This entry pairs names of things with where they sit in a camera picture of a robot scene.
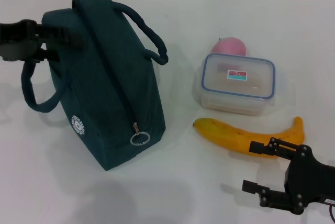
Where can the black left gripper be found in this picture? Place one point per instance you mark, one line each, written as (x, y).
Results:
(18, 40)

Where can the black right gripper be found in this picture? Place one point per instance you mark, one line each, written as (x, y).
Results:
(311, 179)

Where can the yellow banana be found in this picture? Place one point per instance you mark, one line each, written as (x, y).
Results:
(235, 137)

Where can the dark teal insulated lunch bag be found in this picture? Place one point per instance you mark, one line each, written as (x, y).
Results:
(104, 77)

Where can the clear plastic food container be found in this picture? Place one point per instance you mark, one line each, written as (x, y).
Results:
(235, 88)

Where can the pink apple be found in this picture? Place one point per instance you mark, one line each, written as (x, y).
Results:
(229, 46)

